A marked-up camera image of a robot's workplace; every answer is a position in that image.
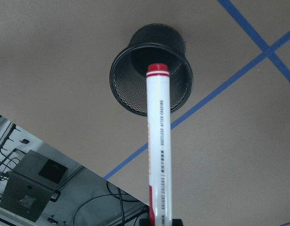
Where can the grey control box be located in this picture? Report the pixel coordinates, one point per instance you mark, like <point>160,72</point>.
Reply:
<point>31,184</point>

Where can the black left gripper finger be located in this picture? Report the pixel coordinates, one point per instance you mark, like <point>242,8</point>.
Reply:
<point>147,222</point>

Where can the brown paper table mat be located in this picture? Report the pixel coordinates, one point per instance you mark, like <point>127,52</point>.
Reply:
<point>231,142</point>

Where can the red and white marker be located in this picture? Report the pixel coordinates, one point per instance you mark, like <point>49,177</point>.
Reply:
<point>159,145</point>

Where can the black mesh pen cup left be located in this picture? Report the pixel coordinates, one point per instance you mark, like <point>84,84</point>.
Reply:
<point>151,44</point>

